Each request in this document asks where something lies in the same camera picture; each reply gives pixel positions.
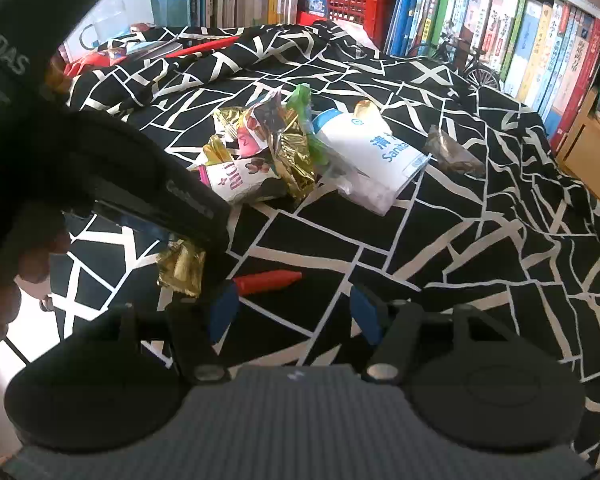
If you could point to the torn gold foil snack bag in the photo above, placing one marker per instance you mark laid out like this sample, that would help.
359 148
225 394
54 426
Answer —
292 165

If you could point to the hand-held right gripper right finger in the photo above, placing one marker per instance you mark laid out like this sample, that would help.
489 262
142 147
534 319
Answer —
365 312

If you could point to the grey magazine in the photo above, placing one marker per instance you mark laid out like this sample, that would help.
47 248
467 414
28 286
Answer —
145 50

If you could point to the red plastic crate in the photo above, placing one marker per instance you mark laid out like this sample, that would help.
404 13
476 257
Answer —
352 5

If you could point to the red folder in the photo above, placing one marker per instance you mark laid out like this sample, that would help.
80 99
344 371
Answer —
205 46

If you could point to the wooden drawer box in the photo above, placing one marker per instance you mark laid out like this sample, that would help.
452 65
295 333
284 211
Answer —
590 152

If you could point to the black model bicycle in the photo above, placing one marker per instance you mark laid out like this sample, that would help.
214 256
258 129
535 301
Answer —
460 57

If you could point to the pink white cloth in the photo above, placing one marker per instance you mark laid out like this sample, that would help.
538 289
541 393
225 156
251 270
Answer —
350 31

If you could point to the brown crumpled wrapper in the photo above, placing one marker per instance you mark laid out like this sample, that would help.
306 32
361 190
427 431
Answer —
452 155

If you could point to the red snack packet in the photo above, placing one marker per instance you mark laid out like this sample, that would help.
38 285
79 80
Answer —
80 68

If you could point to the white blue tube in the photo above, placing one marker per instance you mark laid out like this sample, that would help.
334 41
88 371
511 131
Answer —
365 157

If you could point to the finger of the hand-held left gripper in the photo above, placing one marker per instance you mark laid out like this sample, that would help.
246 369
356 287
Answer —
200 237

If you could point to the long row of colourful books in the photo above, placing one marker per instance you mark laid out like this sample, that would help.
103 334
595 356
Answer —
530 50

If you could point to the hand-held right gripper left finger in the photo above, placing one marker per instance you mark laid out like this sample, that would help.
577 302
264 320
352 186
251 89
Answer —
223 311

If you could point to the black white patterned cloth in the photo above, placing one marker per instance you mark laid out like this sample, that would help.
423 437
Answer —
430 260

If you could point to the gold candy wrapper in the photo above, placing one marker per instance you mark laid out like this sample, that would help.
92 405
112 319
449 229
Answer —
180 267

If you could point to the person's left hand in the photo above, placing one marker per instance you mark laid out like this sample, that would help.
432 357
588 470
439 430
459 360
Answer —
0 310

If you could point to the pink white snack bag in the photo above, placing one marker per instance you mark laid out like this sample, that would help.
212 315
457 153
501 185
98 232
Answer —
230 182

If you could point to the green plastic wrapper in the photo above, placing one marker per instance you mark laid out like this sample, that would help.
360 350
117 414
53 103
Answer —
299 100

